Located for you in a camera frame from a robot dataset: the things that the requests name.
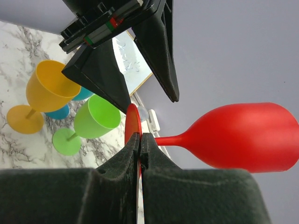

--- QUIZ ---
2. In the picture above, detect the red plastic wine glass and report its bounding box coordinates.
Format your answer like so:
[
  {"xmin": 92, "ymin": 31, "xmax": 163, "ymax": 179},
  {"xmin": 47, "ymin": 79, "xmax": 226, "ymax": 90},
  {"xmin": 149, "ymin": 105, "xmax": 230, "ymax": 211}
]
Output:
[{"xmin": 124, "ymin": 102, "xmax": 299, "ymax": 178}]

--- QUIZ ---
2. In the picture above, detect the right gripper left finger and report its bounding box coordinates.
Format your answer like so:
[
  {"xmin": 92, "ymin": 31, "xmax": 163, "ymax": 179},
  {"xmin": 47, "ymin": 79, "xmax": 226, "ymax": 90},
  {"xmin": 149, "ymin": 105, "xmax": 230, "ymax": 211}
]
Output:
[{"xmin": 0, "ymin": 133, "xmax": 140, "ymax": 224}]

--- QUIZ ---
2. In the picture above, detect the white whiteboard eraser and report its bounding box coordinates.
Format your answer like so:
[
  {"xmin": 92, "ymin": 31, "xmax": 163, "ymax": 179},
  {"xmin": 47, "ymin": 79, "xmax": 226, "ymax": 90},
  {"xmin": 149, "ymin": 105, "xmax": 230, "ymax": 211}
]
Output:
[{"xmin": 149, "ymin": 109, "xmax": 160, "ymax": 132}]

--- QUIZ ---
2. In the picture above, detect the blue plastic wine glass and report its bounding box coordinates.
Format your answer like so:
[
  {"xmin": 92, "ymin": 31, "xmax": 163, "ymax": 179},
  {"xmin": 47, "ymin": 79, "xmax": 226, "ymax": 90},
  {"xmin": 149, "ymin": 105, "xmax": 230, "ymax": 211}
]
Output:
[{"xmin": 45, "ymin": 87, "xmax": 93, "ymax": 120}]

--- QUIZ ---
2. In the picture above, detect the yellow plastic wine glass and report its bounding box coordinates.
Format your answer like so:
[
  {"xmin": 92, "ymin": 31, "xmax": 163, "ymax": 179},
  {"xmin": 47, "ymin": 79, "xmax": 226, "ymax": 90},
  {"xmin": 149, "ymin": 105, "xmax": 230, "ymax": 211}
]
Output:
[{"xmin": 7, "ymin": 60, "xmax": 81, "ymax": 134}]

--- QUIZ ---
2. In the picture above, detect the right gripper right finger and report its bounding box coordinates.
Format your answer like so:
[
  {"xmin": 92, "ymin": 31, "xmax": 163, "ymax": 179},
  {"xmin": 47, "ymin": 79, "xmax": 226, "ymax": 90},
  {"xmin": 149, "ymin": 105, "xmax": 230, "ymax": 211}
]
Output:
[{"xmin": 141, "ymin": 133, "xmax": 271, "ymax": 224}]

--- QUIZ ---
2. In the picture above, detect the small framed whiteboard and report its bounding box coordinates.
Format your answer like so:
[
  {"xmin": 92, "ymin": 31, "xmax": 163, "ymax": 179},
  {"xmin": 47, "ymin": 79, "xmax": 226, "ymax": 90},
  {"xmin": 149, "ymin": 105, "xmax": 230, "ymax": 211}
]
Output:
[{"xmin": 112, "ymin": 31, "xmax": 153, "ymax": 96}]

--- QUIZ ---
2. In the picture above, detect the green plastic wine glass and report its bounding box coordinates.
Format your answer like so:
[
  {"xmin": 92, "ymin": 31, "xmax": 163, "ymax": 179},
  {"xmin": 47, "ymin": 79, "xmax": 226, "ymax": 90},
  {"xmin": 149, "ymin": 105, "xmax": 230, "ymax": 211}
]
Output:
[{"xmin": 52, "ymin": 94, "xmax": 121, "ymax": 156}]

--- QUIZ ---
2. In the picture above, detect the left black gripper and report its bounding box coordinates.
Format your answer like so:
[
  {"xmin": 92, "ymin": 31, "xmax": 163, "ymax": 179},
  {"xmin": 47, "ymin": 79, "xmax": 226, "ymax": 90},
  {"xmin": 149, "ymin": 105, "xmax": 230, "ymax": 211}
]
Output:
[{"xmin": 59, "ymin": 0, "xmax": 179, "ymax": 113}]

